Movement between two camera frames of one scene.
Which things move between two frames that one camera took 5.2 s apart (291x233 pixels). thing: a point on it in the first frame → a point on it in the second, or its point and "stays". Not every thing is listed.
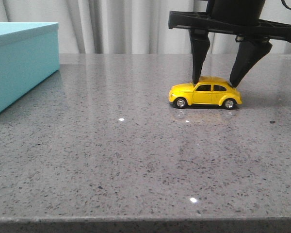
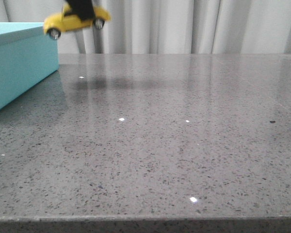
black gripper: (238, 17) → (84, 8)
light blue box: (23, 55) stays
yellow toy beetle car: (209, 90) → (56, 23)
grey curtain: (133, 26) stays
